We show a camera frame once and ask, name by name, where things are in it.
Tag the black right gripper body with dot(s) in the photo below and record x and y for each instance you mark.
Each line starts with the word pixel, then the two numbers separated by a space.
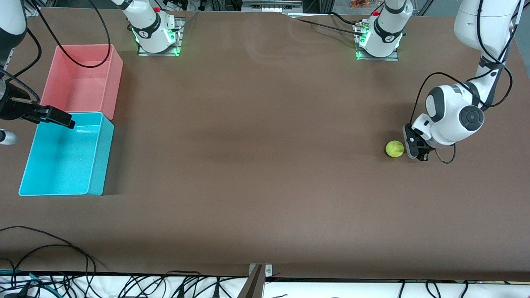
pixel 13 108

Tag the yellow-green tennis ball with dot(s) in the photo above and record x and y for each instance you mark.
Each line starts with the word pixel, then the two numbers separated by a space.
pixel 394 149

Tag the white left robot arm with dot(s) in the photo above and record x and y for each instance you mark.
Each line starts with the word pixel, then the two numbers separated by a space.
pixel 451 116

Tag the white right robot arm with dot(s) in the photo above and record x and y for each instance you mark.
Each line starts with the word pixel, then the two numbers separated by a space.
pixel 149 25

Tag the pink plastic bin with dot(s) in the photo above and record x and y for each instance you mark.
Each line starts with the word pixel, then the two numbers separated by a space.
pixel 83 91

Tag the blue plastic bin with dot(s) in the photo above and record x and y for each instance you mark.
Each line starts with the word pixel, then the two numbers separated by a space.
pixel 62 165

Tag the orange items in clear box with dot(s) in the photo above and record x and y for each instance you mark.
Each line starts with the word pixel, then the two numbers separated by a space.
pixel 360 4

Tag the grey metal box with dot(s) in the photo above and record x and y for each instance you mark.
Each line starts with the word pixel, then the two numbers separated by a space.
pixel 271 6

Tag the black power plug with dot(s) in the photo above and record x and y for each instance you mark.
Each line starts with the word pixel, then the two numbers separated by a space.
pixel 181 292
pixel 216 291

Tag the grey metal pole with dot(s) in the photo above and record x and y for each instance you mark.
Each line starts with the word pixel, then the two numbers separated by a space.
pixel 253 287

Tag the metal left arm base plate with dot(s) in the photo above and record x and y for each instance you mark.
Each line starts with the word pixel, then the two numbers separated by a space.
pixel 391 58

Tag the aluminium frame bracket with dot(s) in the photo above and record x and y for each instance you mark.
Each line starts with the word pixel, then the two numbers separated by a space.
pixel 33 7

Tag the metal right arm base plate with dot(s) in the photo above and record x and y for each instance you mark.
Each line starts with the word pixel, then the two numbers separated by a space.
pixel 181 41

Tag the small metal table bracket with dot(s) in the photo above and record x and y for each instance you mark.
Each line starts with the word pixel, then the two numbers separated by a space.
pixel 268 271

